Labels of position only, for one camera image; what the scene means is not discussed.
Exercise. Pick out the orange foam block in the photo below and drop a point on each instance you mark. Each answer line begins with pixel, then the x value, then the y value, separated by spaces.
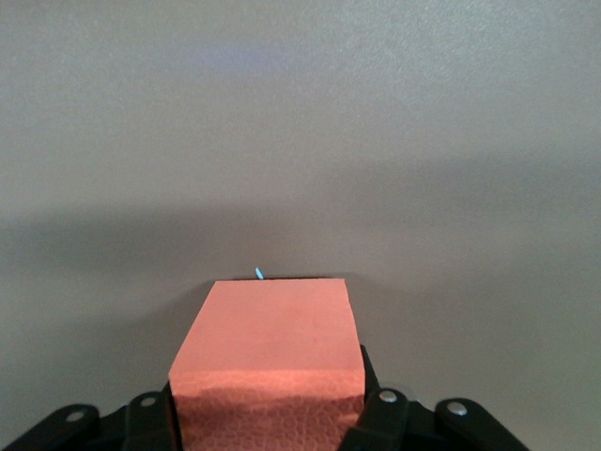
pixel 267 338

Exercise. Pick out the cyan foam block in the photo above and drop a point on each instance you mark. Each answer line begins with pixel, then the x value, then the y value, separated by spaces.
pixel 258 273

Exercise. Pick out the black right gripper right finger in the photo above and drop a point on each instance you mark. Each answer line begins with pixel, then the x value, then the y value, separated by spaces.
pixel 399 423

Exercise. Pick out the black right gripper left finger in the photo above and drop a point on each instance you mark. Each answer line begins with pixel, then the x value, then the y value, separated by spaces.
pixel 141 423

